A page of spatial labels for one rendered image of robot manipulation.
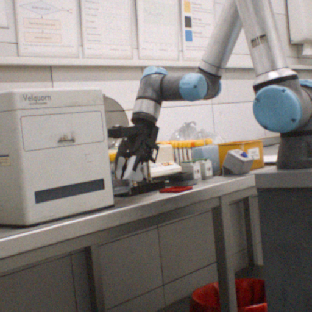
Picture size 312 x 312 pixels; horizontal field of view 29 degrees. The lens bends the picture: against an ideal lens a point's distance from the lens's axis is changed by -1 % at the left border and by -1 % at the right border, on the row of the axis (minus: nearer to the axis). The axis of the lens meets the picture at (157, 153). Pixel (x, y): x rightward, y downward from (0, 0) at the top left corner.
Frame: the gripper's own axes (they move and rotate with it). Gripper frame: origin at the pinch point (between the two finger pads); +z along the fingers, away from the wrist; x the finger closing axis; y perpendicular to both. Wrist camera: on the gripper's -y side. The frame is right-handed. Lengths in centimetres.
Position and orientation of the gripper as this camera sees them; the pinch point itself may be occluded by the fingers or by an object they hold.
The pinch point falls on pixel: (121, 183)
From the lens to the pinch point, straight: 159.3
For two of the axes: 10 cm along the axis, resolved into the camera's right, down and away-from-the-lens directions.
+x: -7.8, 0.4, 6.3
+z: -2.3, 9.1, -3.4
